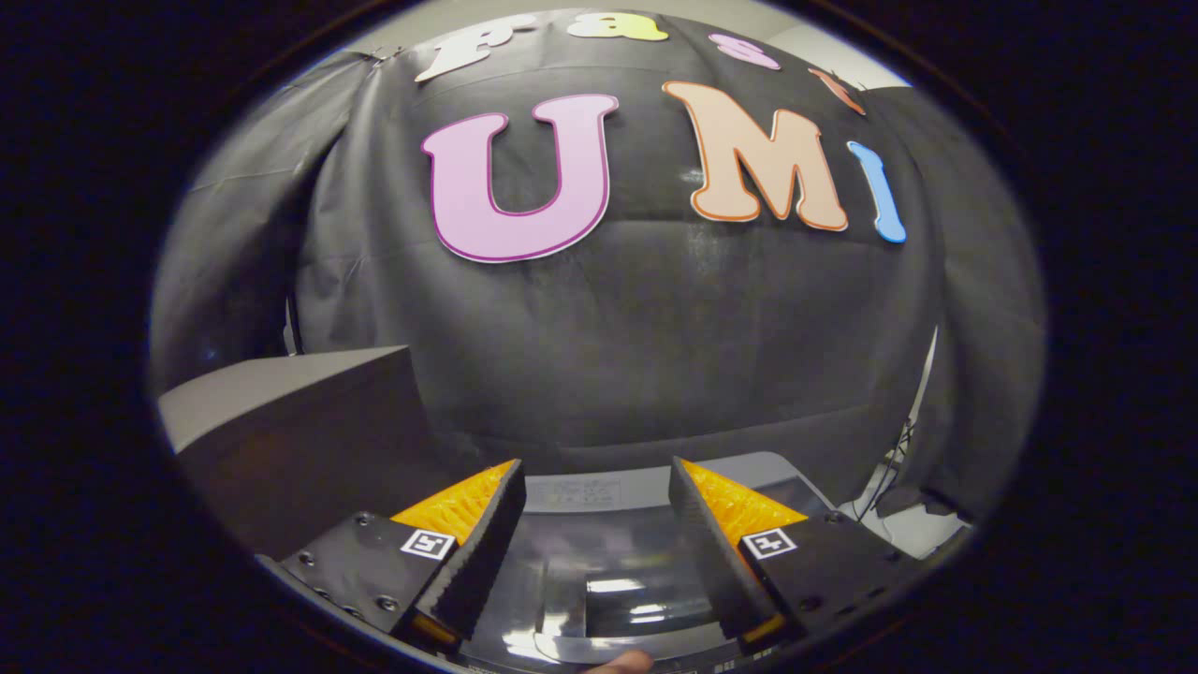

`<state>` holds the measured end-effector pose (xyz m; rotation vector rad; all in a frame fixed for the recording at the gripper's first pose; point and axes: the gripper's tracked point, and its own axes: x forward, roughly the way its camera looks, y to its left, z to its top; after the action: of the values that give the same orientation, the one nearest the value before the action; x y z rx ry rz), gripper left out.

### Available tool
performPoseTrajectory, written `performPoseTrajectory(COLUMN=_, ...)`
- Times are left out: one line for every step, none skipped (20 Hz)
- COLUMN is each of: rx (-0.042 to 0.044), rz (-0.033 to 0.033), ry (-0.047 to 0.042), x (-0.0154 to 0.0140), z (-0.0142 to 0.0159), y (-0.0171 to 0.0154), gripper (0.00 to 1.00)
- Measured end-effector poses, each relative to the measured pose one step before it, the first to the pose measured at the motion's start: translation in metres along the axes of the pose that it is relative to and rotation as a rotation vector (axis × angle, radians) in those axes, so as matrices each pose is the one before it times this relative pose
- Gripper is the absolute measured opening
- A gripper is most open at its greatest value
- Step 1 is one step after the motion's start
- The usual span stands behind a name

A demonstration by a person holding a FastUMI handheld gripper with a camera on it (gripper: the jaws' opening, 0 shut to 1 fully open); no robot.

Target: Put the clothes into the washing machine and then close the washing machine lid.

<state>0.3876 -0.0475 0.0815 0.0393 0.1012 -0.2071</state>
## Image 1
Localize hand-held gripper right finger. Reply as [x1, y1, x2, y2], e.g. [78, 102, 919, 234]
[668, 457, 937, 654]

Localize black cables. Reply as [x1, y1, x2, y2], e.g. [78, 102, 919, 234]
[856, 417, 946, 525]

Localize grey and black cabinet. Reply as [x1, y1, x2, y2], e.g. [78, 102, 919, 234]
[157, 344, 488, 563]

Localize black backdrop cloth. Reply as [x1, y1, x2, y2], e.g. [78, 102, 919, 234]
[150, 9, 1045, 525]

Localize grey washing machine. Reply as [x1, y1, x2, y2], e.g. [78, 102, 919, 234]
[459, 451, 837, 674]

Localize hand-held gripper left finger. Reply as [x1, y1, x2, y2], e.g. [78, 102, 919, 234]
[255, 459, 527, 656]

